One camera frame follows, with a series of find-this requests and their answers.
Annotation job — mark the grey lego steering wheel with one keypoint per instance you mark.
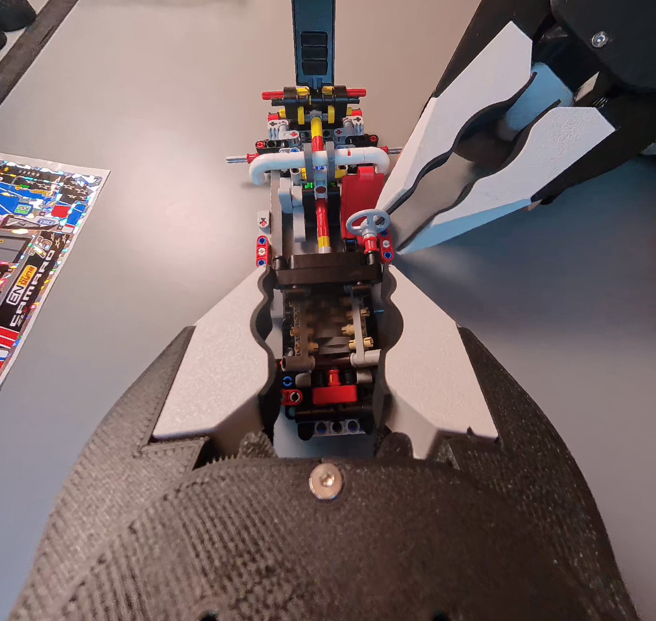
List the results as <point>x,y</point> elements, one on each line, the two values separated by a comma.
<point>369,229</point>

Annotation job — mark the lego car chassis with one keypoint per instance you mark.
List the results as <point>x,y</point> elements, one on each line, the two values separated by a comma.
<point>328,267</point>

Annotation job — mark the holographic sticker sheet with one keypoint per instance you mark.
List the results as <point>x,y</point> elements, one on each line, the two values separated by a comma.
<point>46,231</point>

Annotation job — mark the red lego seat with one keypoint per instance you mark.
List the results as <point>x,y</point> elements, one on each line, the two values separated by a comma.
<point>361,195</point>

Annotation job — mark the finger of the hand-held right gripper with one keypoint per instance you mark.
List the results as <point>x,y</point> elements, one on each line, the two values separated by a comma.
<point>461,129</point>
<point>512,185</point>

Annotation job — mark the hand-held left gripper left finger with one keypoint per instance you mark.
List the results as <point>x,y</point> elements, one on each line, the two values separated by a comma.
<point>215,375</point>

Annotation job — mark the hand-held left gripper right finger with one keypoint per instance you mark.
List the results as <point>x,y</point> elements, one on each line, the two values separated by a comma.
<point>440,375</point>

